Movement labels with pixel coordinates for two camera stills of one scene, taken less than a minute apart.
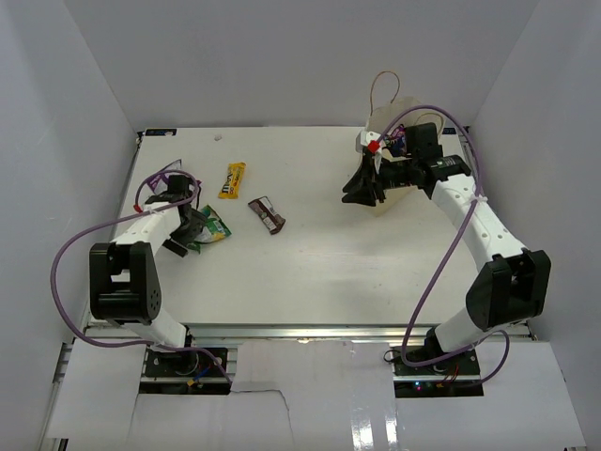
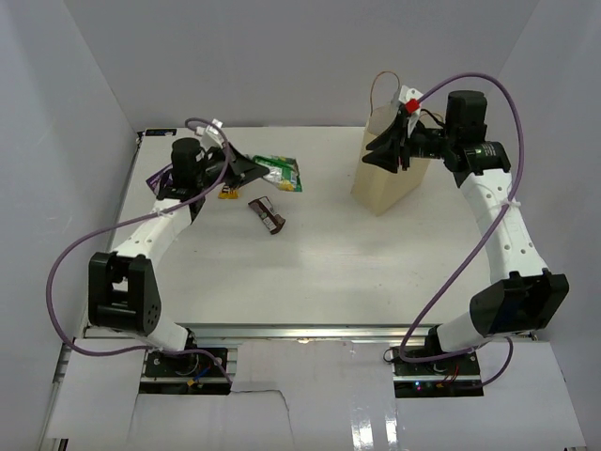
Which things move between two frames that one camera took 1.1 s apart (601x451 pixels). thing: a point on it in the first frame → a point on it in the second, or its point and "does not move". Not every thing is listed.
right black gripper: [362, 186] → [388, 157]
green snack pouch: [213, 229] → [283, 172]
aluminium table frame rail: [277, 333] does not move
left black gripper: [196, 225] → [243, 170]
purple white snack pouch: [160, 184] does not move
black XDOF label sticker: [161, 132] does not move
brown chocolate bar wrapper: [271, 220] does not move
